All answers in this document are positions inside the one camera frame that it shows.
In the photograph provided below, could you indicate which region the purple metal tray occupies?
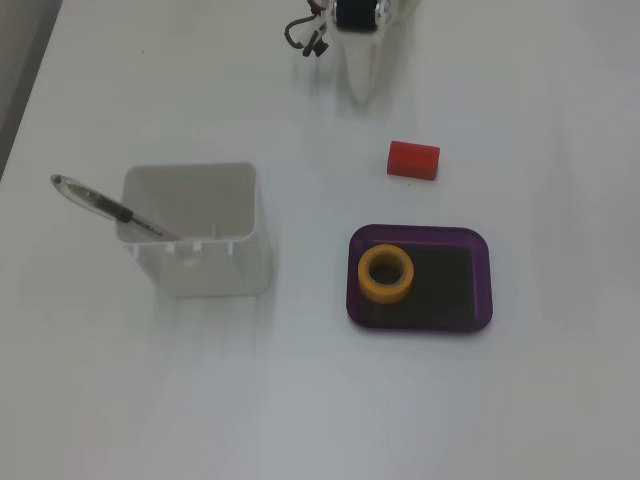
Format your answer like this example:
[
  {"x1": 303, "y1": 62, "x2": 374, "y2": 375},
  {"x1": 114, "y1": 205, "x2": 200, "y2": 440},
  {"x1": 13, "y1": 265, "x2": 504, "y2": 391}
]
[{"x1": 345, "y1": 224, "x2": 494, "y2": 333}]

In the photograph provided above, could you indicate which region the white gripper with motor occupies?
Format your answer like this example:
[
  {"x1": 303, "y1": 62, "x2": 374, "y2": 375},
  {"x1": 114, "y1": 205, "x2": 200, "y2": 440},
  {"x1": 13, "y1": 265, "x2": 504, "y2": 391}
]
[{"x1": 323, "y1": 0, "x2": 396, "y2": 105}]

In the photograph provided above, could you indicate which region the red cube block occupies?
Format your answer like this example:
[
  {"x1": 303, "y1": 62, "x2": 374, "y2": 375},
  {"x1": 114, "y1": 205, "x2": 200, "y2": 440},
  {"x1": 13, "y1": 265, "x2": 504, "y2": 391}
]
[{"x1": 387, "y1": 140, "x2": 441, "y2": 182}]

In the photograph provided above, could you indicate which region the black cable with connector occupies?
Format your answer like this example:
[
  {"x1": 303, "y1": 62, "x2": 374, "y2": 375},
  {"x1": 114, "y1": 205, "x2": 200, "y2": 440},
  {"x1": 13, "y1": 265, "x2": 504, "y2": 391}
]
[{"x1": 283, "y1": 17, "x2": 332, "y2": 59}]

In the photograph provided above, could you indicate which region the yellow tape roll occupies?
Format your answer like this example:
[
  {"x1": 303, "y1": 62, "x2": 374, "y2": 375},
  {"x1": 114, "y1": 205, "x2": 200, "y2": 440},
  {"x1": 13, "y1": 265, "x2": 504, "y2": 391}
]
[{"x1": 357, "y1": 244, "x2": 415, "y2": 304}]

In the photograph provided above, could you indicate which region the black clear ballpoint pen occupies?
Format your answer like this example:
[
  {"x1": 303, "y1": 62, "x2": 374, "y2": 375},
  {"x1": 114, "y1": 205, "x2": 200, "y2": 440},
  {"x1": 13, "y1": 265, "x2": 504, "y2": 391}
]
[{"x1": 50, "y1": 173, "x2": 184, "y2": 242}]

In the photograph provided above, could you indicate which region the white plastic pen holder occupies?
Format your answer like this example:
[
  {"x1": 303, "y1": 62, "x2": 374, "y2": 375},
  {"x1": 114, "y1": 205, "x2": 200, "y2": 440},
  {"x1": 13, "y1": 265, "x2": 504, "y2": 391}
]
[{"x1": 117, "y1": 162, "x2": 274, "y2": 299}]

